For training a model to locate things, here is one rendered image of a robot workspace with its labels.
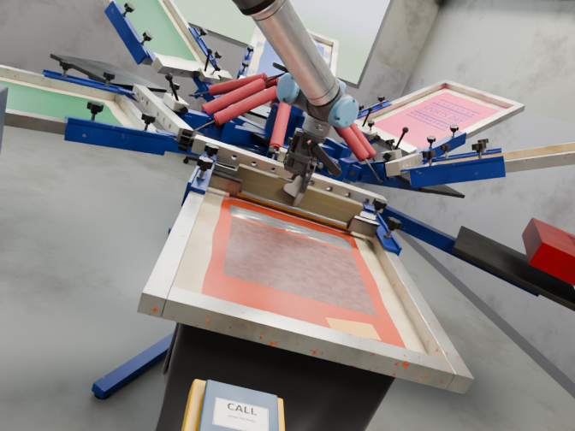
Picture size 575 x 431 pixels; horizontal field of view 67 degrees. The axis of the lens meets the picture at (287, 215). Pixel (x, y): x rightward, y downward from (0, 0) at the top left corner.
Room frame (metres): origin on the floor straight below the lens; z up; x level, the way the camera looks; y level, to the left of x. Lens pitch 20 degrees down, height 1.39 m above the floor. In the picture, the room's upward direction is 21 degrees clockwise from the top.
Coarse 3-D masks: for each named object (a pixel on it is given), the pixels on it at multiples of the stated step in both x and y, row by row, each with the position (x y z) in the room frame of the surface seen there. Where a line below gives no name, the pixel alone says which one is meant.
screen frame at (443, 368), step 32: (192, 192) 1.02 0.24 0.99; (192, 224) 0.85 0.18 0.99; (160, 256) 0.68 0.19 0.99; (384, 256) 1.11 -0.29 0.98; (160, 288) 0.59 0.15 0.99; (416, 288) 0.96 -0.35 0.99; (192, 320) 0.58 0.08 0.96; (224, 320) 0.59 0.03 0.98; (256, 320) 0.60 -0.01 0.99; (288, 320) 0.63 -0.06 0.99; (416, 320) 0.84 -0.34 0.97; (320, 352) 0.62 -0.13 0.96; (352, 352) 0.63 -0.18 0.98; (384, 352) 0.64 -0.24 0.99; (416, 352) 0.68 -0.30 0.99; (448, 352) 0.72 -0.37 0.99; (448, 384) 0.66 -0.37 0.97
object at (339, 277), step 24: (312, 240) 1.10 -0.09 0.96; (312, 264) 0.95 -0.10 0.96; (336, 264) 1.00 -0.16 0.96; (360, 264) 1.06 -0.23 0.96; (312, 288) 0.84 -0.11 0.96; (336, 288) 0.88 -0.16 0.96; (360, 288) 0.92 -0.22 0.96; (312, 312) 0.74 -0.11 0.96; (336, 312) 0.78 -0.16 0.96; (360, 312) 0.81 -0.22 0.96; (384, 312) 0.85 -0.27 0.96; (384, 336) 0.76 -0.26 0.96
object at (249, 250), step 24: (288, 216) 1.21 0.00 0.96; (216, 240) 0.89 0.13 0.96; (240, 240) 0.93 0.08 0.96; (264, 240) 0.98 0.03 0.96; (288, 240) 1.04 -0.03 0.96; (216, 264) 0.79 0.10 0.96; (240, 264) 0.82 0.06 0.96; (264, 264) 0.86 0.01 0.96; (288, 264) 0.91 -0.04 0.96; (216, 288) 0.70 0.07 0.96; (240, 288) 0.73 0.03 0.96; (264, 288) 0.76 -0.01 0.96; (288, 288) 0.80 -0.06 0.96; (288, 312) 0.71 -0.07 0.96
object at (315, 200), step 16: (240, 176) 1.17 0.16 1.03; (256, 176) 1.18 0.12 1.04; (272, 176) 1.19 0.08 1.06; (256, 192) 1.18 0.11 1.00; (272, 192) 1.19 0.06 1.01; (320, 192) 1.21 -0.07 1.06; (304, 208) 1.20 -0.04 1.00; (320, 208) 1.21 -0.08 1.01; (336, 208) 1.22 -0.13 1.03; (352, 208) 1.23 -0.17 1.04
